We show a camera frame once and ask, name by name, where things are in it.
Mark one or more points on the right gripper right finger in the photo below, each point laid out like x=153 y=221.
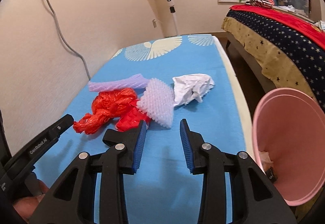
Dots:
x=235 y=178

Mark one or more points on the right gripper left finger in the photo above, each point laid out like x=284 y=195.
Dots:
x=71 y=198

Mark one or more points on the orange-red plastic bag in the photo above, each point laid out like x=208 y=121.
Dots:
x=106 y=106

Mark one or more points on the white paper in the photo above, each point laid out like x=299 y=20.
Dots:
x=191 y=87

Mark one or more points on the pink trash bin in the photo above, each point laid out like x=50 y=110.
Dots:
x=289 y=126

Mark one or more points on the left hand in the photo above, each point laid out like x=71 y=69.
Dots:
x=25 y=207

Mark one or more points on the blue mattress sheet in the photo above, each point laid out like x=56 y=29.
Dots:
x=163 y=190

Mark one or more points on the red plastic wrapper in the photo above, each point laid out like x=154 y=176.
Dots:
x=131 y=120

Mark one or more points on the purple foam net sleeve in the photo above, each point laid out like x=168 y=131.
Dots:
x=136 y=81

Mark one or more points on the star pattern bed blanket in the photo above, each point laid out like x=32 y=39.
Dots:
x=286 y=57

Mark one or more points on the red bed blanket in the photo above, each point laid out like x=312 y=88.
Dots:
x=305 y=28

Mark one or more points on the zebra striped cloth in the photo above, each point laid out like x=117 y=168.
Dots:
x=259 y=0

